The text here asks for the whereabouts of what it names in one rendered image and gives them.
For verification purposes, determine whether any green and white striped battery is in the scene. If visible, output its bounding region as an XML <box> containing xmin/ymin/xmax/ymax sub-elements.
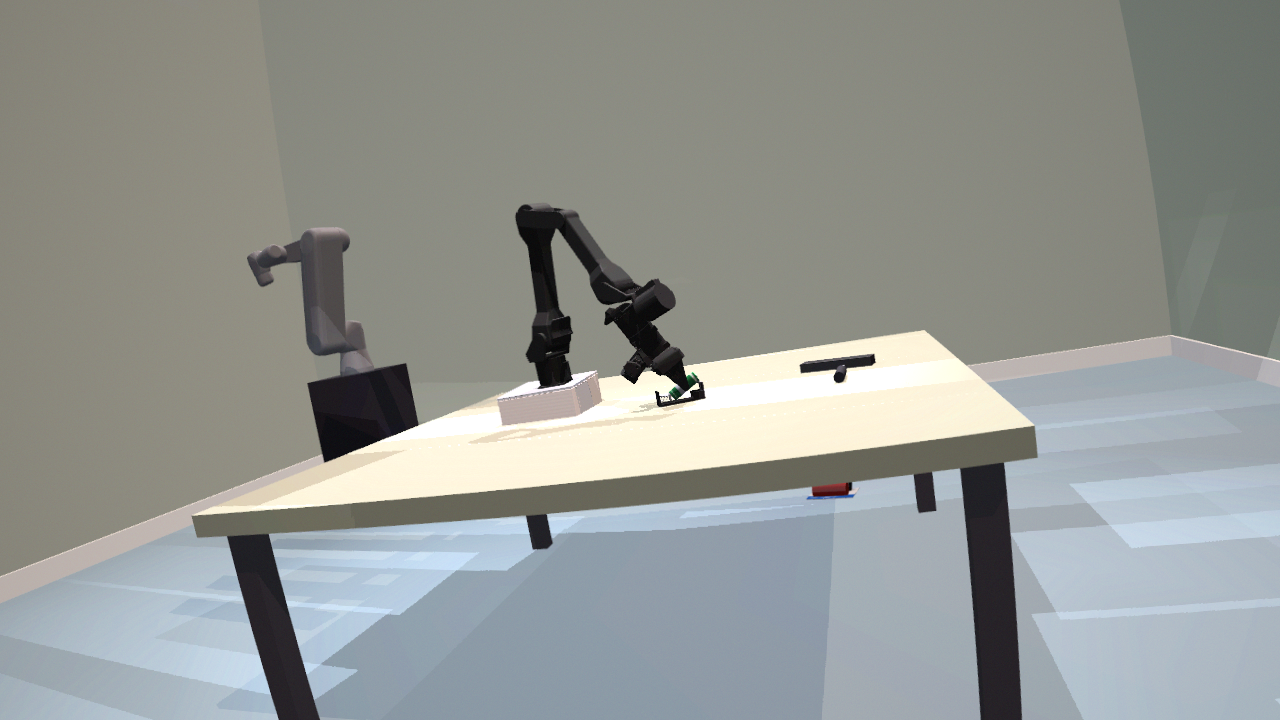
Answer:
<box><xmin>669</xmin><ymin>373</ymin><xmax>699</xmax><ymax>400</ymax></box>

